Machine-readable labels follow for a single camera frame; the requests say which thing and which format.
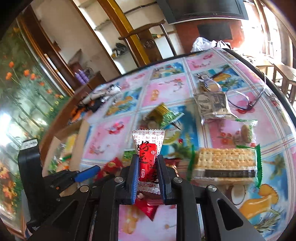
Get white red candy packet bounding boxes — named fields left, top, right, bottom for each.
left=132, top=129, right=166, bottom=195

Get small red snack packet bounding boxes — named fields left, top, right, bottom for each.
left=134, top=198, right=163, bottom=221

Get cardboard box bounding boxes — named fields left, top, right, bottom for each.
left=42, top=120, right=90, bottom=177

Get green soda cracker pack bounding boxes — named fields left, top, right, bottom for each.
left=187, top=145, right=263, bottom=188

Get black white patterned cloth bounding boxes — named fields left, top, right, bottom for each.
left=78, top=84, right=121, bottom=113

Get green gold snack packet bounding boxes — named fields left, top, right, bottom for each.
left=144, top=103, right=184, bottom=129

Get purple spray can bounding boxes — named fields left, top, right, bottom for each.
left=74, top=72, right=85, bottom=85
left=78, top=69, right=89, bottom=83

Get clear green cookie packet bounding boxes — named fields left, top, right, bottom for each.
left=233, top=118, right=258, bottom=148

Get flower mural panel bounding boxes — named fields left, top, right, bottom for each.
left=1, top=20, right=68, bottom=233

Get silver foil snack packet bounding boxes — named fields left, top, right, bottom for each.
left=194, top=91, right=238, bottom=125

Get wooden chair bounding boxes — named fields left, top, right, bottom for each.
left=118, top=20, right=177, bottom=67

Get wooden side table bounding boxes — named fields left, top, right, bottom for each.
left=273, top=63, right=296, bottom=104

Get white plastic bag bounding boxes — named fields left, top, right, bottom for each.
left=191, top=37, right=232, bottom=52

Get black television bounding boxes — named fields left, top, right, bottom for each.
left=157, top=0, right=248, bottom=24

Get black frame eyeglasses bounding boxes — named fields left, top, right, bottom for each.
left=195, top=67, right=266, bottom=111

